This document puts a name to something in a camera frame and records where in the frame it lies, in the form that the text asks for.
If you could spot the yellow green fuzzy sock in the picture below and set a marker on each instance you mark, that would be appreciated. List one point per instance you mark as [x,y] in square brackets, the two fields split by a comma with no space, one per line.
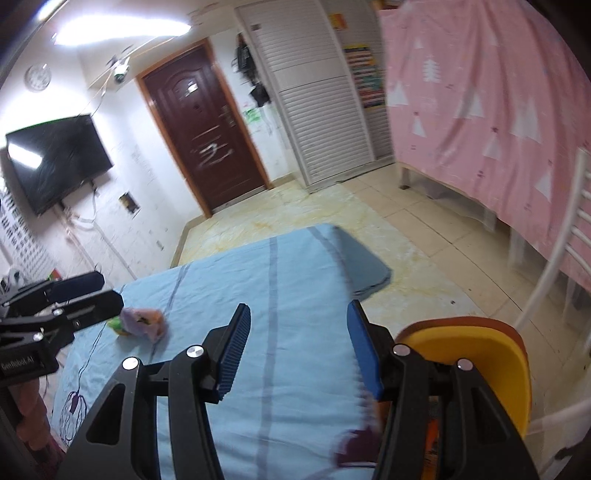
[117,326]

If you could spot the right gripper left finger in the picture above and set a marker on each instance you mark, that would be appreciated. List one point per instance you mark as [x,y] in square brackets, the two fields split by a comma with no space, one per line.
[233,343]

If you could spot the light blue bed sheet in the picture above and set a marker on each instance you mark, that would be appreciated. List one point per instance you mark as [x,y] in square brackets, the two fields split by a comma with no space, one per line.
[298,408]

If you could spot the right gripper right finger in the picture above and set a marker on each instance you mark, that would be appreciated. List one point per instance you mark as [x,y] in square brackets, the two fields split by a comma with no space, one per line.
[361,333]

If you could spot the white metal chair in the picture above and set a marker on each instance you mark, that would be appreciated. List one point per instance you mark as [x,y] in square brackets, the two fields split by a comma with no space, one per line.
[562,248]

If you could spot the colourful wall poster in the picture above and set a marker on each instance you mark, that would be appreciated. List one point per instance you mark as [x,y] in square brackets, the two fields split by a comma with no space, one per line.
[366,75]

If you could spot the black wall television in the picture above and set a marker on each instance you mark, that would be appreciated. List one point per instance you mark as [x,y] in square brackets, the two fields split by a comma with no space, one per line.
[53,159]

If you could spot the wall socket box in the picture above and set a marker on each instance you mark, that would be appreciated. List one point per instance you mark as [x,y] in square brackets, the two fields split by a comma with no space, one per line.
[129,204]

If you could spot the white louvered wardrobe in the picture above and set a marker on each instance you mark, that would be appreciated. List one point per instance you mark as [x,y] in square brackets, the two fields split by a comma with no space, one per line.
[333,136]

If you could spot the round wall clock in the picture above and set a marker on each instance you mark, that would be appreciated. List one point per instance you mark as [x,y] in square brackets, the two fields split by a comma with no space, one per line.
[38,77]

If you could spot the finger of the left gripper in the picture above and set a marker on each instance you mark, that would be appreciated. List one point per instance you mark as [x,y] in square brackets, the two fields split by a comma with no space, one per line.
[87,311]
[74,287]

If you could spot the pink tree-print bed cover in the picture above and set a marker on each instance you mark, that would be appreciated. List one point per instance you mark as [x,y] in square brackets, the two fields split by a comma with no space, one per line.
[487,98]

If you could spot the white security camera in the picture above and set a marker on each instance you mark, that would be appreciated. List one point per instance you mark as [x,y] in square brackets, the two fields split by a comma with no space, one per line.
[119,68]

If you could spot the ceiling tube light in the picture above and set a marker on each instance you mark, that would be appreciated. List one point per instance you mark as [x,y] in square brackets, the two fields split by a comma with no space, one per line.
[92,29]

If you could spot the dark red wooden door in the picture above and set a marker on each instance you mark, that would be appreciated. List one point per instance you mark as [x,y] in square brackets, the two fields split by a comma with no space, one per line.
[197,116]

